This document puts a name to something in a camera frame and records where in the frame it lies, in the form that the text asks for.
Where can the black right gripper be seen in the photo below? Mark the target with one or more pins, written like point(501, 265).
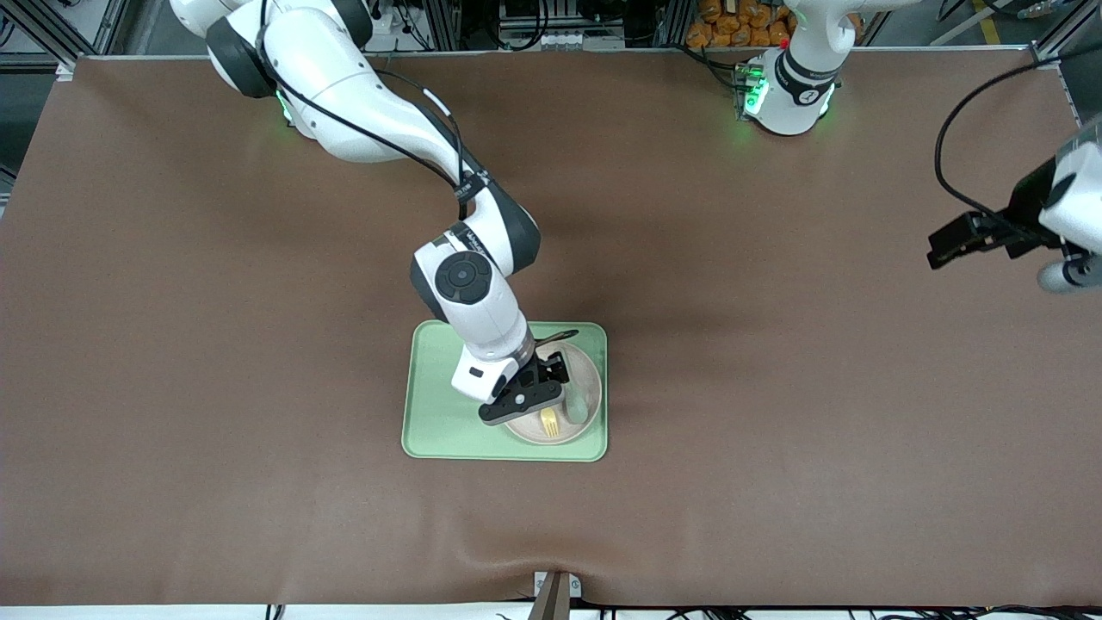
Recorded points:
point(544, 365)

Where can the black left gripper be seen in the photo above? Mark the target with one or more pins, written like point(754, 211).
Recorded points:
point(1023, 209)

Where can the beige round plate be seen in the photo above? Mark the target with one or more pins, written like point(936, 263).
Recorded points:
point(590, 370)

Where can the yellow plastic fork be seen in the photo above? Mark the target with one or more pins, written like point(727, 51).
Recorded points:
point(549, 422)

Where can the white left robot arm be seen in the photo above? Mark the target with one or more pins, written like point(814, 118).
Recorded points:
point(792, 95)

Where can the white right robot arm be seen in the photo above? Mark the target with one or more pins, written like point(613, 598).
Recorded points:
point(344, 77)

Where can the pale green plastic spoon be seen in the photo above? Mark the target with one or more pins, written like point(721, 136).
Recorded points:
point(577, 409)

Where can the light green rectangular tray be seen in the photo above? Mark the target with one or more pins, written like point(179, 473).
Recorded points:
point(430, 413)

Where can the brown table mat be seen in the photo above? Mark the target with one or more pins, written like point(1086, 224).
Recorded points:
point(258, 387)

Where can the pile of orange round items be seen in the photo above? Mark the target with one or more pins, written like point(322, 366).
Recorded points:
point(732, 26)

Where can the white power strip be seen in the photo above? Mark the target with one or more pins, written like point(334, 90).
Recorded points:
point(386, 24)

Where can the aluminium frame profile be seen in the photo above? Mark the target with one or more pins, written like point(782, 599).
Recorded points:
point(66, 71)
point(1046, 56)

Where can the metal clamp bracket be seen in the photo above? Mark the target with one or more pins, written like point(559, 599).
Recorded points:
point(555, 598)

